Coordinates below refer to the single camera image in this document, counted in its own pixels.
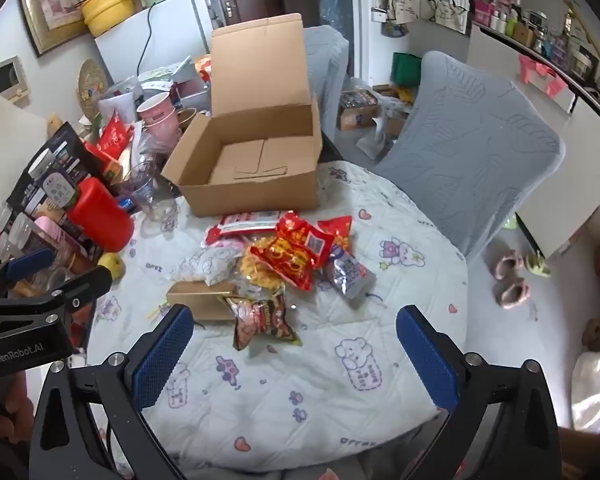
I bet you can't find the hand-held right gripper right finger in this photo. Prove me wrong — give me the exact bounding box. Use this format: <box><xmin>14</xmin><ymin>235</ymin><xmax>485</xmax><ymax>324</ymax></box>
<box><xmin>395</xmin><ymin>304</ymin><xmax>566</xmax><ymax>480</ymax></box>

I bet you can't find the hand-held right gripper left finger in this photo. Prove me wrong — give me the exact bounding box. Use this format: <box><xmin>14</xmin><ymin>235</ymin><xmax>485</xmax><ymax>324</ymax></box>
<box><xmin>28</xmin><ymin>303</ymin><xmax>196</xmax><ymax>480</ymax></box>

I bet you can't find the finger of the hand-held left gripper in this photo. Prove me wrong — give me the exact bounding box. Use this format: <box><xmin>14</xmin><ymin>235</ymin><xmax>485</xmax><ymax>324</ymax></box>
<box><xmin>10</xmin><ymin>264</ymin><xmax>114</xmax><ymax>309</ymax></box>
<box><xmin>0</xmin><ymin>247</ymin><xmax>56</xmax><ymax>298</ymax></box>

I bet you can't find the small brown cardboard box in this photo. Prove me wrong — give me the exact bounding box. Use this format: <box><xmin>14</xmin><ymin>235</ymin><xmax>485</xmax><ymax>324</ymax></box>
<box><xmin>166</xmin><ymin>280</ymin><xmax>241</xmax><ymax>322</ymax></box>

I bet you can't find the white patterned pouch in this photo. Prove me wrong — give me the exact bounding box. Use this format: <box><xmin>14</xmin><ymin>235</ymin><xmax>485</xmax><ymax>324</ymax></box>
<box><xmin>172</xmin><ymin>245</ymin><xmax>243</xmax><ymax>286</ymax></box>

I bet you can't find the gold pink packet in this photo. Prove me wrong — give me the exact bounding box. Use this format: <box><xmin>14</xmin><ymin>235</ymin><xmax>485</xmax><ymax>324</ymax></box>
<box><xmin>220</xmin><ymin>292</ymin><xmax>303</xmax><ymax>352</ymax></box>

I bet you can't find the silver purple foil packet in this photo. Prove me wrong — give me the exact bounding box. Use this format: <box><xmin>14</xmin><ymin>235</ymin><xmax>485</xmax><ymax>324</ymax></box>
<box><xmin>325</xmin><ymin>247</ymin><xmax>377</xmax><ymax>302</ymax></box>

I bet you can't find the small red gold-print packet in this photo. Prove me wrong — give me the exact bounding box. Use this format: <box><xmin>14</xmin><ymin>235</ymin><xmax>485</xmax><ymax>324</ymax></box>
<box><xmin>317</xmin><ymin>216</ymin><xmax>354</xmax><ymax>253</ymax></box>

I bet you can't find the large red gold-print packet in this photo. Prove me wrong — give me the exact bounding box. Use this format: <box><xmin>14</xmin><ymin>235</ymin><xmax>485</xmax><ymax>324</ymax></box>
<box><xmin>250</xmin><ymin>211</ymin><xmax>336</xmax><ymax>292</ymax></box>

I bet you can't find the person's left hand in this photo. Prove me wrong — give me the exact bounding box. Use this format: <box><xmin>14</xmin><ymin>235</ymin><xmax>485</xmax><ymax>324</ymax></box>
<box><xmin>0</xmin><ymin>372</ymin><xmax>36</xmax><ymax>456</ymax></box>

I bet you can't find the clear jar dark label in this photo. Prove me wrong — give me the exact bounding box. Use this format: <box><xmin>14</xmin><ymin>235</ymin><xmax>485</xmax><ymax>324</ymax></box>
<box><xmin>7</xmin><ymin>212</ymin><xmax>48</xmax><ymax>256</ymax></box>
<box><xmin>0</xmin><ymin>202</ymin><xmax>16</xmax><ymax>241</ymax></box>

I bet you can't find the yellow pear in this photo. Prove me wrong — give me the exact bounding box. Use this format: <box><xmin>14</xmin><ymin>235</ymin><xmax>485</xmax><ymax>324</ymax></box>
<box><xmin>97</xmin><ymin>252</ymin><xmax>125</xmax><ymax>281</ymax></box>

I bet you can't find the pink bottle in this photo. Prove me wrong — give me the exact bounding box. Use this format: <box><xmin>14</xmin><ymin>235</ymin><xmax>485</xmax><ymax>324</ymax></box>
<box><xmin>35</xmin><ymin>216</ymin><xmax>88</xmax><ymax>261</ymax></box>

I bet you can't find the red plastic canister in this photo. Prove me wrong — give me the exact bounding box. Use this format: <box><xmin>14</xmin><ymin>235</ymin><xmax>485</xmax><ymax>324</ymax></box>
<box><xmin>66</xmin><ymin>177</ymin><xmax>135</xmax><ymax>253</ymax></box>

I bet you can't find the pink slipper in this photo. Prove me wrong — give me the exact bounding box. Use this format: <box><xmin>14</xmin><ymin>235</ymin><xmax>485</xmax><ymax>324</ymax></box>
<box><xmin>495</xmin><ymin>280</ymin><xmax>531</xmax><ymax>311</ymax></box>
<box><xmin>487</xmin><ymin>250</ymin><xmax>526</xmax><ymax>281</ymax></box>

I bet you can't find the clear glass cup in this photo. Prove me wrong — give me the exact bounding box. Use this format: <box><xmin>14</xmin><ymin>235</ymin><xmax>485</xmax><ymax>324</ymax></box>
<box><xmin>127</xmin><ymin>162</ymin><xmax>178</xmax><ymax>223</ymax></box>

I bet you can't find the white quilted tablecloth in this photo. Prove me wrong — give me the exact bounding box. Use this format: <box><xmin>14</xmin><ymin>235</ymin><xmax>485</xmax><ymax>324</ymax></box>
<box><xmin>87</xmin><ymin>160</ymin><xmax>468</xmax><ymax>473</ymax></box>

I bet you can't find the orange carton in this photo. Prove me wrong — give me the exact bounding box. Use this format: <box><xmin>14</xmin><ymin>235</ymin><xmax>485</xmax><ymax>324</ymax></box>
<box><xmin>85</xmin><ymin>142</ymin><xmax>131</xmax><ymax>181</ymax></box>

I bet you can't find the green slipper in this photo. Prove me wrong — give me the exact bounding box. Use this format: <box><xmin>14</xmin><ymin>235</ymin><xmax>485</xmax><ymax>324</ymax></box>
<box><xmin>525</xmin><ymin>252</ymin><xmax>551</xmax><ymax>278</ymax></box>

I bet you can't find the red gift packet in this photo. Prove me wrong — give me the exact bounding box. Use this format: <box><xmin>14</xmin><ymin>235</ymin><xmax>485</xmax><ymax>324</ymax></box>
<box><xmin>97</xmin><ymin>110</ymin><xmax>133</xmax><ymax>161</ymax></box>

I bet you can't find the pink cup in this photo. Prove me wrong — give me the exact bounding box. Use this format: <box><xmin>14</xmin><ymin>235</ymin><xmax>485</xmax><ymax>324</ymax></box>
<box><xmin>136</xmin><ymin>91</ymin><xmax>181</xmax><ymax>133</ymax></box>
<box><xmin>142</xmin><ymin>120</ymin><xmax>183</xmax><ymax>153</ymax></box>

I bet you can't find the white paper sheet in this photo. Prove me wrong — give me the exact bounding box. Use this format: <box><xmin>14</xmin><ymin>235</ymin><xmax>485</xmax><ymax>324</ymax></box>
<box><xmin>97</xmin><ymin>92</ymin><xmax>141</xmax><ymax>123</ymax></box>

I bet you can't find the round woven mat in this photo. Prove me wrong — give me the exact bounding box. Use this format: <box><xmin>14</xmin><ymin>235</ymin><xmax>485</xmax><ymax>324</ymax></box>
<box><xmin>76</xmin><ymin>59</ymin><xmax>110</xmax><ymax>116</ymax></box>

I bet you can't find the grey covered chair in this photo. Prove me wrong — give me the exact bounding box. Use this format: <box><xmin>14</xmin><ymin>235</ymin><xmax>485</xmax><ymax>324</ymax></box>
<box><xmin>375</xmin><ymin>51</ymin><xmax>566</xmax><ymax>261</ymax></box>
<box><xmin>302</xmin><ymin>25</ymin><xmax>351</xmax><ymax>143</ymax></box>

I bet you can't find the white cabinet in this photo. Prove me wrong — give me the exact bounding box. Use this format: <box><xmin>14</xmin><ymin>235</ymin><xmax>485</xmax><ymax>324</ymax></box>
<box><xmin>467</xmin><ymin>22</ymin><xmax>600</xmax><ymax>258</ymax></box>

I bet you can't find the floor carton of goods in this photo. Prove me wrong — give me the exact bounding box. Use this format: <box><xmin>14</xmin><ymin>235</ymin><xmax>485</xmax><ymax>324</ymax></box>
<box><xmin>337</xmin><ymin>90</ymin><xmax>381</xmax><ymax>131</ymax></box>

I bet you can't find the framed picture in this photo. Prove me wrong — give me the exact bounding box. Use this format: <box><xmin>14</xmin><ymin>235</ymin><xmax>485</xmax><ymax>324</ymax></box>
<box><xmin>19</xmin><ymin>0</ymin><xmax>93</xmax><ymax>57</ymax></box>

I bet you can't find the white refrigerator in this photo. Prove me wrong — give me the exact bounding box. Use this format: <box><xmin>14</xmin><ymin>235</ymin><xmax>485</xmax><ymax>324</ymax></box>
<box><xmin>92</xmin><ymin>0</ymin><xmax>213</xmax><ymax>86</ymax></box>

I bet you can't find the yellow pot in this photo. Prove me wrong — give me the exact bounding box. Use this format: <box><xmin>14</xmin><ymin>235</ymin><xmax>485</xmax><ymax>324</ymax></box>
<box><xmin>80</xmin><ymin>0</ymin><xmax>143</xmax><ymax>38</ymax></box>

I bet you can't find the green bag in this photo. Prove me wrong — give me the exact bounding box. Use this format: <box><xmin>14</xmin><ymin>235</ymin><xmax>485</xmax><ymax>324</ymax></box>
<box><xmin>391</xmin><ymin>52</ymin><xmax>423</xmax><ymax>86</ymax></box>

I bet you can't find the printed tote bag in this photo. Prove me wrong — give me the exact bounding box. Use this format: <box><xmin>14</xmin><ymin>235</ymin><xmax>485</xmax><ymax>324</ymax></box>
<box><xmin>382</xmin><ymin>0</ymin><xmax>418</xmax><ymax>38</ymax></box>

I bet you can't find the white wall intercom panel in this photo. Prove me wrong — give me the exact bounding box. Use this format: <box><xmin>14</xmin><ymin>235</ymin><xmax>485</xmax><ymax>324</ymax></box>
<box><xmin>0</xmin><ymin>56</ymin><xmax>31</xmax><ymax>101</ymax></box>

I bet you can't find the black power cable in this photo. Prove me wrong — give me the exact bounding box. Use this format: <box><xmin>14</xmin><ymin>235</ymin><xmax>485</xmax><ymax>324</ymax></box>
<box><xmin>137</xmin><ymin>2</ymin><xmax>156</xmax><ymax>76</ymax></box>

